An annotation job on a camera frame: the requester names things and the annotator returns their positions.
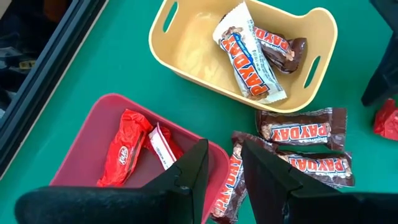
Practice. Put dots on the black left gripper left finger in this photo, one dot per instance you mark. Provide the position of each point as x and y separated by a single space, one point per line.
124 205

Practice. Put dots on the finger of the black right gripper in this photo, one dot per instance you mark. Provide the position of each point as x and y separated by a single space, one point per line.
388 71

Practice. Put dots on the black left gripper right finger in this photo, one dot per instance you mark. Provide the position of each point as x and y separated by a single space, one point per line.
280 202

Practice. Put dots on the red KitKat bar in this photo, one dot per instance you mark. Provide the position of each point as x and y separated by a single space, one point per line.
387 121
124 149

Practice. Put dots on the brown PayDay bar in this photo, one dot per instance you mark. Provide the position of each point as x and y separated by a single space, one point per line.
326 166
298 130
227 186
280 49

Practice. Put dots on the small red white KitKat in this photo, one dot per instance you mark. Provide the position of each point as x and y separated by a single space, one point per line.
160 146

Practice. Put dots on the white PayDay bar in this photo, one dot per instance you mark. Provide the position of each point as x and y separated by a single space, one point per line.
245 62

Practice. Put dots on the red plastic bin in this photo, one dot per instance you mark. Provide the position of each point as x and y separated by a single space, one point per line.
93 133

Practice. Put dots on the green table mat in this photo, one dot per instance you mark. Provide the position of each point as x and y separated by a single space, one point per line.
124 71

